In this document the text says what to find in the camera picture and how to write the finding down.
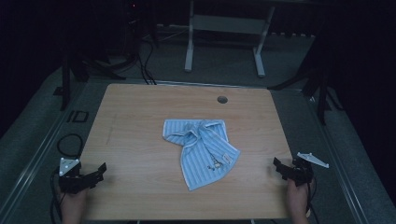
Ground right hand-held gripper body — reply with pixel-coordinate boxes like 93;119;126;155
283;152;330;187

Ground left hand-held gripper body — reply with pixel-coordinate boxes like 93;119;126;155
58;157;100;194

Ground blue striped towel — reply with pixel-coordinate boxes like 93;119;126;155
162;119;242;191

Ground person's left hand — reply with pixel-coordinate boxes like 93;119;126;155
56;186;90;224

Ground person's right hand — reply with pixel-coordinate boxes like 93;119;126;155
286;178;312;224

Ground black metal stand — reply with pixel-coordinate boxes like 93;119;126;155
52;46;127;112
267;62;345;126

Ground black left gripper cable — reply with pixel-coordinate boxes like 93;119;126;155
49;169;64;224

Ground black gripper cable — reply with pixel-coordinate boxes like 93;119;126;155
49;169;64;224
306;176;321;224

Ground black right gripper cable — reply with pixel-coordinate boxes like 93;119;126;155
306;176;321;224

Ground black looped floor cable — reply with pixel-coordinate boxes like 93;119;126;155
56;133;84;159

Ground black floor cables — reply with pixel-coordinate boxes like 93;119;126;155
135;40;158;86

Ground white metal stand frame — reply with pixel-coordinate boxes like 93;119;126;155
184;0;276;78

